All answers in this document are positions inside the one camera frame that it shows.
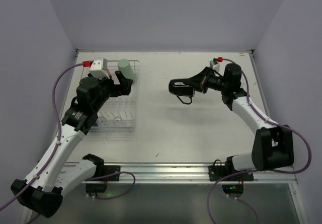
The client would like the clear wire dish rack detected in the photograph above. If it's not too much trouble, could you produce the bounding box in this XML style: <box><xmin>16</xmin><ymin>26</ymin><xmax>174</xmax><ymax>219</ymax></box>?
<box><xmin>82</xmin><ymin>60</ymin><xmax>139</xmax><ymax>132</ymax></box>

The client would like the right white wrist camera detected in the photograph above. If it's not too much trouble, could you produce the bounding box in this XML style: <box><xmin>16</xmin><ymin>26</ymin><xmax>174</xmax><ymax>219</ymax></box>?
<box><xmin>209</xmin><ymin>59</ymin><xmax>220</xmax><ymax>72</ymax></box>

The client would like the black mug with handle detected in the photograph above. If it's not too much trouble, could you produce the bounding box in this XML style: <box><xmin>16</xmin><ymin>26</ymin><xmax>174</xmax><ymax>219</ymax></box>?
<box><xmin>168</xmin><ymin>79</ymin><xmax>195</xmax><ymax>105</ymax></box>

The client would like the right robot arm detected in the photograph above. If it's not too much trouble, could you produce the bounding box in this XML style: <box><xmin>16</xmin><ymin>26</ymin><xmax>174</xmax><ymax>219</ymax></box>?
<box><xmin>169</xmin><ymin>62</ymin><xmax>294</xmax><ymax>174</ymax></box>

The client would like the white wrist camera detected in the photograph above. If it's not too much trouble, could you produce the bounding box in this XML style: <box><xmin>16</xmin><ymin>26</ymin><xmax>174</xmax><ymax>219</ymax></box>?
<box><xmin>209</xmin><ymin>59</ymin><xmax>220</xmax><ymax>72</ymax></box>
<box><xmin>89</xmin><ymin>58</ymin><xmax>110</xmax><ymax>79</ymax></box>

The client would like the light green plastic cup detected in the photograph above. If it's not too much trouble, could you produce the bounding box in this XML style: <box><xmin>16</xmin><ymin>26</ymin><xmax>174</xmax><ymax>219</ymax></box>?
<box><xmin>118</xmin><ymin>59</ymin><xmax>135</xmax><ymax>81</ymax></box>

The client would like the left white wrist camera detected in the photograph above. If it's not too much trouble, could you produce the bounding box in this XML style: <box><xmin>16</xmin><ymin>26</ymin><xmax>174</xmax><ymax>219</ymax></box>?
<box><xmin>89</xmin><ymin>58</ymin><xmax>110</xmax><ymax>79</ymax></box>

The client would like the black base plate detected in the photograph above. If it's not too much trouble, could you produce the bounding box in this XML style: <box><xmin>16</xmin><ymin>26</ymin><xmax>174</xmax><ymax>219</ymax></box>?
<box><xmin>93</xmin><ymin>165</ymin><xmax>121</xmax><ymax>182</ymax></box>
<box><xmin>208</xmin><ymin>158</ymin><xmax>254</xmax><ymax>182</ymax></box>

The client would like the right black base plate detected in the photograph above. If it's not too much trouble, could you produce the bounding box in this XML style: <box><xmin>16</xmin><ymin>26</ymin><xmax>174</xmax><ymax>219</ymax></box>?
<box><xmin>208</xmin><ymin>158</ymin><xmax>254</xmax><ymax>182</ymax></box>

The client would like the aluminium mounting rail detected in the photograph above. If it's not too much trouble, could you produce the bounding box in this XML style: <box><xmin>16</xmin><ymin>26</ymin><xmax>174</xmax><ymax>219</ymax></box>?
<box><xmin>105</xmin><ymin>163</ymin><xmax>297</xmax><ymax>184</ymax></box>

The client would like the clear glass in rack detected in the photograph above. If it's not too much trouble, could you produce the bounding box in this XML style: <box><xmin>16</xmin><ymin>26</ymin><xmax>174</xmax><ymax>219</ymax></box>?
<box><xmin>113</xmin><ymin>116</ymin><xmax>123</xmax><ymax>127</ymax></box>
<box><xmin>97</xmin><ymin>116</ymin><xmax>108</xmax><ymax>127</ymax></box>

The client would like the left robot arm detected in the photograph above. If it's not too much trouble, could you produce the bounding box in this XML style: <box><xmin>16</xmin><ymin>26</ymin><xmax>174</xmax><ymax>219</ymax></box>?
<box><xmin>11</xmin><ymin>71</ymin><xmax>133</xmax><ymax>218</ymax></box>

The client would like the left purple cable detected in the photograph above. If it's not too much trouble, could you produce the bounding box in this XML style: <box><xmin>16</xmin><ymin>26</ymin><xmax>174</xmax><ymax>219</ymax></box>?
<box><xmin>0</xmin><ymin>60</ymin><xmax>92</xmax><ymax>211</ymax></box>

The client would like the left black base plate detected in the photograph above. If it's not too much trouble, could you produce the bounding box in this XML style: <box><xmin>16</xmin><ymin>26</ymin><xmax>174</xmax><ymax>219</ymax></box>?
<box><xmin>93</xmin><ymin>165</ymin><xmax>121</xmax><ymax>182</ymax></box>

